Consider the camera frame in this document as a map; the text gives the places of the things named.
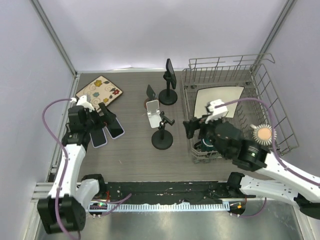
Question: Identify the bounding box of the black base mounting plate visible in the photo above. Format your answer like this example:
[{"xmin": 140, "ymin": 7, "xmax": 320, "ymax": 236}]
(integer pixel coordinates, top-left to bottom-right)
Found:
[{"xmin": 101, "ymin": 181, "xmax": 245, "ymax": 205}]

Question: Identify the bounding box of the white square plate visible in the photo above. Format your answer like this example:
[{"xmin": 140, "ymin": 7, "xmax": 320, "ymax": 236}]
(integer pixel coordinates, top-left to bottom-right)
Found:
[{"xmin": 193, "ymin": 86, "xmax": 245, "ymax": 118}]

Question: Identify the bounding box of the black phone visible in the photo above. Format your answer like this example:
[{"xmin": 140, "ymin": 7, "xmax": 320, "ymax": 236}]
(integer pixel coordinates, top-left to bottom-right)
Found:
[{"xmin": 166, "ymin": 58, "xmax": 177, "ymax": 89}]

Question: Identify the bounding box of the wooden-base grey phone stand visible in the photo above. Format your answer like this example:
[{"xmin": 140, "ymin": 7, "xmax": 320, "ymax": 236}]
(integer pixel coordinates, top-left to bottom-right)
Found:
[{"xmin": 143, "ymin": 84, "xmax": 158, "ymax": 109}]

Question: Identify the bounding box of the grey wire dish rack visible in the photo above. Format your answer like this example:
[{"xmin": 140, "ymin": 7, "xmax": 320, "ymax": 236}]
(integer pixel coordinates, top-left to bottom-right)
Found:
[{"xmin": 180, "ymin": 53, "xmax": 300, "ymax": 156}]

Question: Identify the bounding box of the ribbed cup with peach inside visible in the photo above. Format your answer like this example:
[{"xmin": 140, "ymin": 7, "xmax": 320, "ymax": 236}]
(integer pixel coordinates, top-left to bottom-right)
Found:
[{"xmin": 250, "ymin": 124, "xmax": 277, "ymax": 146}]

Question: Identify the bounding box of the purple-cased phone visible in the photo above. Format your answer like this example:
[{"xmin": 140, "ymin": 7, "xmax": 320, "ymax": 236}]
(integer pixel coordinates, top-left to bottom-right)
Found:
[
  {"xmin": 90, "ymin": 129, "xmax": 108, "ymax": 148},
  {"xmin": 106, "ymin": 117, "xmax": 125, "ymax": 140}
]

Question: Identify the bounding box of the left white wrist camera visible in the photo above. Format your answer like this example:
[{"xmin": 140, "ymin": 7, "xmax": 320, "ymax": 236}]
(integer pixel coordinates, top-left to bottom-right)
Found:
[{"xmin": 70, "ymin": 95, "xmax": 96, "ymax": 112}]

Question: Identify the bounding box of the dark green mug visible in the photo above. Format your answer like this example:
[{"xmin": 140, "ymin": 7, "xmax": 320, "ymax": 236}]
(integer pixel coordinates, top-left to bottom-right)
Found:
[{"xmin": 193, "ymin": 138, "xmax": 216, "ymax": 152}]

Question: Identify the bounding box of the floral square trivet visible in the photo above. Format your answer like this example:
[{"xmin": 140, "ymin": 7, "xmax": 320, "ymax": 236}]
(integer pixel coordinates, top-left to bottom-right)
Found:
[{"xmin": 76, "ymin": 75, "xmax": 123, "ymax": 112}]

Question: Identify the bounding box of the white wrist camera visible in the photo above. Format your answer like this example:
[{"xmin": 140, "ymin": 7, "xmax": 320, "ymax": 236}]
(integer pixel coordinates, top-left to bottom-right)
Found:
[
  {"xmin": 70, "ymin": 95, "xmax": 96, "ymax": 112},
  {"xmin": 205, "ymin": 99, "xmax": 229, "ymax": 124}
]

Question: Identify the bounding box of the black round-base stand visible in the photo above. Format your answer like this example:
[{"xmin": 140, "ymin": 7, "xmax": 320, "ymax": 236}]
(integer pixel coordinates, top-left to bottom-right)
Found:
[{"xmin": 151, "ymin": 111, "xmax": 175, "ymax": 150}]

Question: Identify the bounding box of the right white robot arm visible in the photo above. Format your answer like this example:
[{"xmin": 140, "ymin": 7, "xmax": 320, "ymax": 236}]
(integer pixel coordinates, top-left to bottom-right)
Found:
[{"xmin": 183, "ymin": 117, "xmax": 320, "ymax": 220}]

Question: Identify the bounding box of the white slotted cable duct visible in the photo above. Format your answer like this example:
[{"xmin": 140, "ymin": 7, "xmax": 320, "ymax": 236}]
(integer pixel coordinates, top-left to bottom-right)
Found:
[{"xmin": 86, "ymin": 202, "xmax": 230, "ymax": 213}]

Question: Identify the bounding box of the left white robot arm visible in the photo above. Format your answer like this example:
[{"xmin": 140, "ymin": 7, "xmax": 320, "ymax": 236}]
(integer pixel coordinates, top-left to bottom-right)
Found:
[{"xmin": 37, "ymin": 103, "xmax": 116, "ymax": 234}]

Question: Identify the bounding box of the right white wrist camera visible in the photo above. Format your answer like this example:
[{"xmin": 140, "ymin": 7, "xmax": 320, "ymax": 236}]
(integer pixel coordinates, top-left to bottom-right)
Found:
[{"xmin": 205, "ymin": 99, "xmax": 229, "ymax": 124}]

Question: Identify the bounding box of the white folding phone stand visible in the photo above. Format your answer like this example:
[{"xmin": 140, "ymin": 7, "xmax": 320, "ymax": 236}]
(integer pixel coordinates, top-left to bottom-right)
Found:
[{"xmin": 146, "ymin": 99, "xmax": 162, "ymax": 129}]

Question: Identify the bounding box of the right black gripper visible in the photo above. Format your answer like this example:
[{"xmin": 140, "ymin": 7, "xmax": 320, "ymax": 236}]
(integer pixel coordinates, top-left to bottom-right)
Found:
[{"xmin": 182, "ymin": 112, "xmax": 227, "ymax": 158}]

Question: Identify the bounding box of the tall black phone stand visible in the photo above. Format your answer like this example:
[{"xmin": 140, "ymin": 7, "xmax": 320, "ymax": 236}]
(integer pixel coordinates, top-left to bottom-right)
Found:
[{"xmin": 158, "ymin": 71, "xmax": 178, "ymax": 106}]

